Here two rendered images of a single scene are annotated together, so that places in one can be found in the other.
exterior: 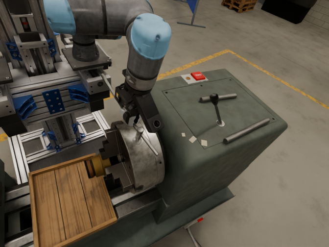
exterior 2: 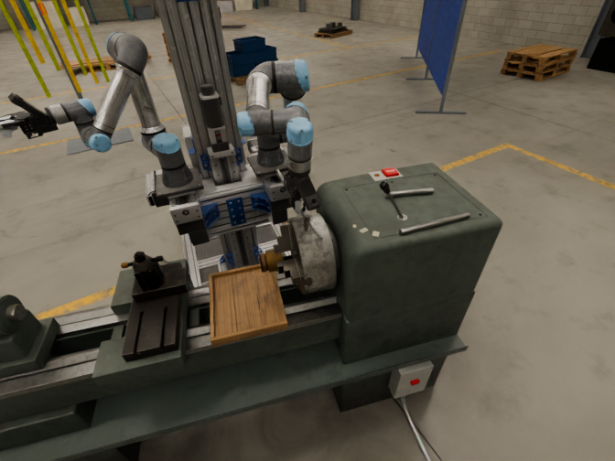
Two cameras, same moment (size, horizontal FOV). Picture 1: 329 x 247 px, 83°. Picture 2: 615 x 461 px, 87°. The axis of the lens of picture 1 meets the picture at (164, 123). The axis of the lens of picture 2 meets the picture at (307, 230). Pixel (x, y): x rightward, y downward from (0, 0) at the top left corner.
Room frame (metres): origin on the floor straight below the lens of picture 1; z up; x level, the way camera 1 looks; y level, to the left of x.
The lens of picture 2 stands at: (-0.44, -0.34, 2.00)
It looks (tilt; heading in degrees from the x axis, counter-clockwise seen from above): 39 degrees down; 26
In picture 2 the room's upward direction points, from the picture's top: 3 degrees counter-clockwise
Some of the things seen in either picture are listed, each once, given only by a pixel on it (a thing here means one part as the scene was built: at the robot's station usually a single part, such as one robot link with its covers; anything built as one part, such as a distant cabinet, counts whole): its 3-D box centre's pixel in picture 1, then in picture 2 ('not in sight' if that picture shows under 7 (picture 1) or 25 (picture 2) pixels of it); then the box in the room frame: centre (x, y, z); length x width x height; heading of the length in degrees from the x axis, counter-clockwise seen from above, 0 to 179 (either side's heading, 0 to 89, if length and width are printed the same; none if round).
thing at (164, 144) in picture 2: not in sight; (167, 149); (0.60, 0.91, 1.33); 0.13 x 0.12 x 0.14; 67
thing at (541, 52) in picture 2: (240, 0); (538, 61); (8.55, -1.57, 0.22); 1.25 x 0.86 x 0.44; 147
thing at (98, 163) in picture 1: (98, 165); (271, 261); (0.34, 0.22, 1.08); 0.09 x 0.09 x 0.09; 39
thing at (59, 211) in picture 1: (71, 197); (245, 299); (0.25, 0.32, 0.89); 0.36 x 0.30 x 0.04; 39
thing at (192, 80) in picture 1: (193, 82); (384, 179); (0.87, -0.09, 1.23); 0.13 x 0.08 x 0.06; 129
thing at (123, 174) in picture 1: (123, 178); (294, 273); (0.31, 0.10, 1.08); 0.12 x 0.11 x 0.05; 39
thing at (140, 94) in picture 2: not in sight; (142, 100); (0.65, 1.03, 1.54); 0.15 x 0.12 x 0.55; 67
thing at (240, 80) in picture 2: not in sight; (251, 58); (6.46, 4.30, 0.39); 1.20 x 0.80 x 0.79; 152
